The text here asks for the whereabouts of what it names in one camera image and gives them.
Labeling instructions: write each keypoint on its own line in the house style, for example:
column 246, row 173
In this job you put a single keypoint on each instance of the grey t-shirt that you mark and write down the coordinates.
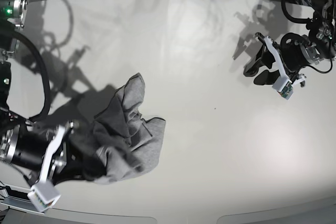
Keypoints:
column 119, row 143

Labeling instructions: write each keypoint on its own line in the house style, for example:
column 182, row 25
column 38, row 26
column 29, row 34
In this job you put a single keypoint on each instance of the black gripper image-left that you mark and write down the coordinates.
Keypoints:
column 29, row 149

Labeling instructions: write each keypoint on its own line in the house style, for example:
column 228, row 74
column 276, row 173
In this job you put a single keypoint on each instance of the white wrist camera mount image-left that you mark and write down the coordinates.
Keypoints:
column 43, row 194

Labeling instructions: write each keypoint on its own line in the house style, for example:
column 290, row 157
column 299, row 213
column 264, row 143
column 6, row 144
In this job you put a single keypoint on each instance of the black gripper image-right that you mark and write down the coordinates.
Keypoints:
column 296, row 52

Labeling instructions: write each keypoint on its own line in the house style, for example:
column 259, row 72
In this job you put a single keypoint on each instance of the white wrist camera mount image-right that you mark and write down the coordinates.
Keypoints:
column 285, row 83

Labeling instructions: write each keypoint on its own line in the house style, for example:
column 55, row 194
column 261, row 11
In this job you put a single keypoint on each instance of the silver cable tray slot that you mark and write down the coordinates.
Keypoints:
column 15, row 197

